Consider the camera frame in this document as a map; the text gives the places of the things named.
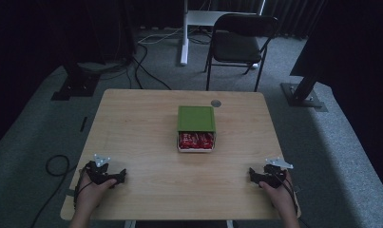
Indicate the person's left hand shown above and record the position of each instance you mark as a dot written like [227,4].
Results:
[91,196]

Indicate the person's right hand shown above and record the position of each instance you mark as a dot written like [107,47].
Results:
[279,199]

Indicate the black stand base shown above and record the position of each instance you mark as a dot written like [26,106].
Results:
[301,95]
[75,85]

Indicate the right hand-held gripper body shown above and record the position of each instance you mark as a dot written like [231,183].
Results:
[274,177]

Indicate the green box sleeve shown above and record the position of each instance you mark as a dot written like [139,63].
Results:
[196,118]

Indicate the small black floor strip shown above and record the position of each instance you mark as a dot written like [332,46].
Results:
[83,124]

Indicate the pile of red packets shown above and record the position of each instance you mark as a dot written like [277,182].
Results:
[196,140]

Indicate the black folding chair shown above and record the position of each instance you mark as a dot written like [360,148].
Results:
[236,44]

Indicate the white desk frame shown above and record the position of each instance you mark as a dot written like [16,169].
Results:
[184,38]

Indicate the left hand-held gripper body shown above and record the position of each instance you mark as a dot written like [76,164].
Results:
[97,173]

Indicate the grey round table grommet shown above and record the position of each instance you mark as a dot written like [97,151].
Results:
[215,103]

